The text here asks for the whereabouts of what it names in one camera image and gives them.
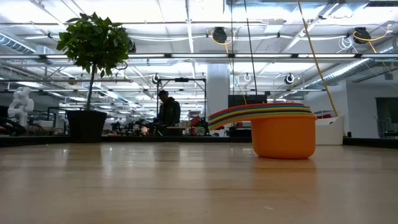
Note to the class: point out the purple measuring cup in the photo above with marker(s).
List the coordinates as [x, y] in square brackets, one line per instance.
[280, 111]

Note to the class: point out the yellow measuring cup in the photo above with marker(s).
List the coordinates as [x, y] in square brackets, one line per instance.
[280, 109]

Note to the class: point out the red measuring cup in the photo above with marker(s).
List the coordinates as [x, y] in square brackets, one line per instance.
[280, 104]

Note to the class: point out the orange measuring cup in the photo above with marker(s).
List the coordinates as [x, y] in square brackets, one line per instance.
[283, 138]

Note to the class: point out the white plastic basket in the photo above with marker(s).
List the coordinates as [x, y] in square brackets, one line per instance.
[329, 132]

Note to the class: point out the small white flower plant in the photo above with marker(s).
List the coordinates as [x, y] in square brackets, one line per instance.
[199, 131]

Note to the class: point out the person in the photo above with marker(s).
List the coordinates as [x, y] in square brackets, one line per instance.
[170, 112]

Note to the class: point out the black rectangular monitor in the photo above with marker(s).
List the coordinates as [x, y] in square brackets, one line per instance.
[248, 99]

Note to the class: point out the black background robot arms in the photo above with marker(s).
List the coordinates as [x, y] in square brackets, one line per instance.
[146, 126]

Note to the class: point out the green plant in black pot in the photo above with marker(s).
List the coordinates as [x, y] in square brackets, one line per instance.
[93, 40]

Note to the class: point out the white humanoid robot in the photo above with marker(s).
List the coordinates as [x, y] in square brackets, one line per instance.
[20, 105]

